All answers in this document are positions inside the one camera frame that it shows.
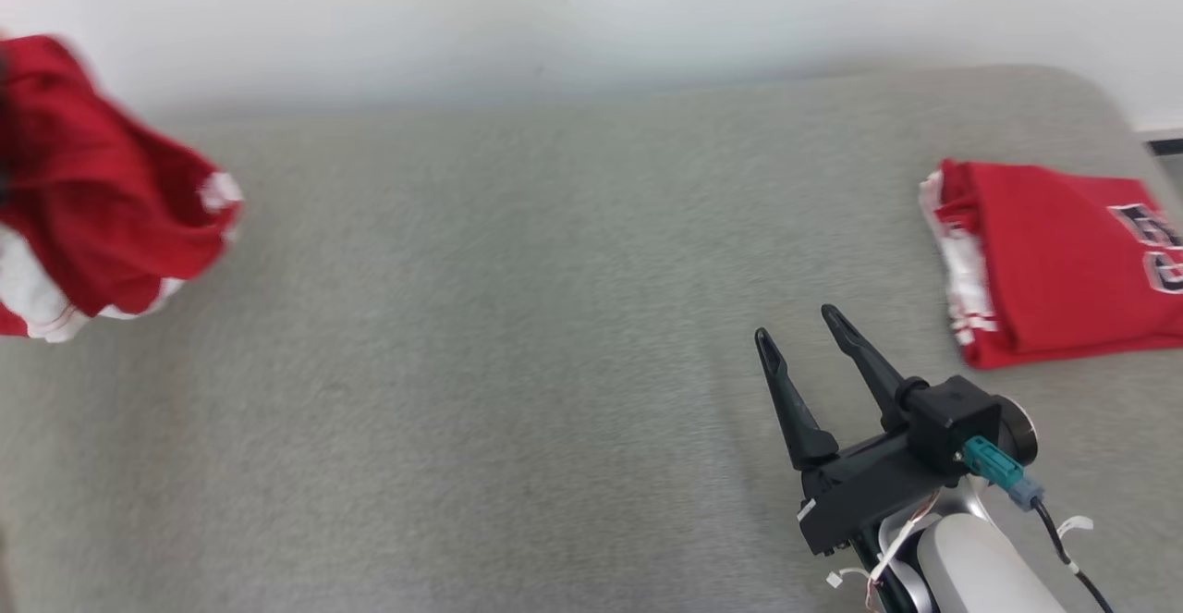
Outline red shorts with white trim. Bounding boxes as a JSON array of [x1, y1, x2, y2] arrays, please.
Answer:
[[0, 35, 246, 344]]

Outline thin white red wire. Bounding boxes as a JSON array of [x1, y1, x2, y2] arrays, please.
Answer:
[[827, 491, 944, 613]]

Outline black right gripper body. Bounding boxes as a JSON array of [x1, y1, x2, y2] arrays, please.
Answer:
[[799, 428, 962, 558]]

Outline black cable with teal connector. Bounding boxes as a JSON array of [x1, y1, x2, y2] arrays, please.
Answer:
[[961, 435, 1115, 613]]

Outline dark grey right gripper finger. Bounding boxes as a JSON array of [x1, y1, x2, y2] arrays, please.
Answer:
[[755, 327, 839, 472], [821, 304, 911, 434]]

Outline red white sports t-shirt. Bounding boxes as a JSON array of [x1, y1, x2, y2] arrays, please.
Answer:
[[920, 160, 1183, 371]]

